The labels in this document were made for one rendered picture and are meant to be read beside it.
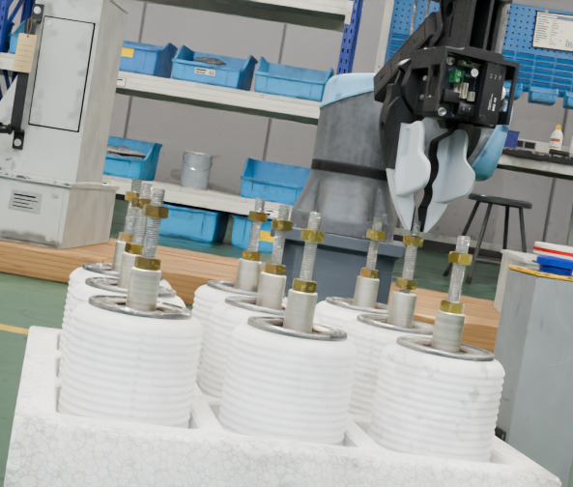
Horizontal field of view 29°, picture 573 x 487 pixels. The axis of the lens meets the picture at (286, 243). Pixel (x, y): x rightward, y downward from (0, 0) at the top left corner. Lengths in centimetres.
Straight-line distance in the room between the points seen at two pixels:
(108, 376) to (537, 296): 45
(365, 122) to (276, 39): 795
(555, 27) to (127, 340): 643
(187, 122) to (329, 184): 798
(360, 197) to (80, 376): 82
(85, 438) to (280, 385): 14
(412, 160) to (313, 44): 852
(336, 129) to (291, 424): 81
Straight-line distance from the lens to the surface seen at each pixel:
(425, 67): 94
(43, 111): 321
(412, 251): 97
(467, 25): 93
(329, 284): 153
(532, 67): 708
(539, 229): 946
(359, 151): 155
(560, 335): 109
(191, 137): 950
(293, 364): 80
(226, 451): 77
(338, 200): 154
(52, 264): 306
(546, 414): 110
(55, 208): 313
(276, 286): 94
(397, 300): 97
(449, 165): 98
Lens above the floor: 36
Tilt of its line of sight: 3 degrees down
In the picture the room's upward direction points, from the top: 9 degrees clockwise
